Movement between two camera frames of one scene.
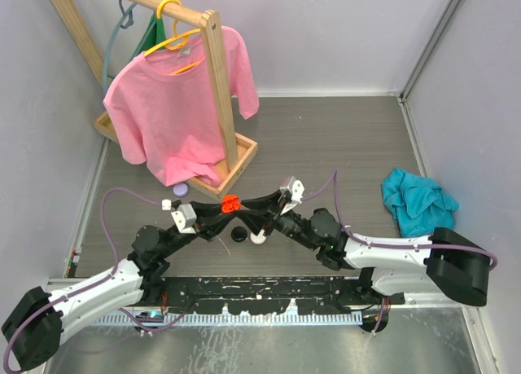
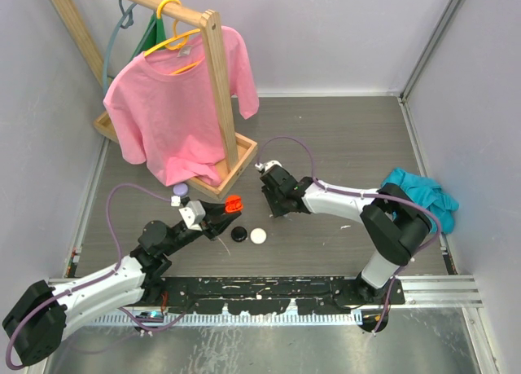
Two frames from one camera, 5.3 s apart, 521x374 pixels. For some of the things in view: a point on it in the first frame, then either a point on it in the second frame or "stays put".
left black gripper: x=210 y=220 stays put
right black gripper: x=256 y=219 → x=277 y=211
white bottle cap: x=257 y=239 stays put
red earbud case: x=230 y=202 stays put
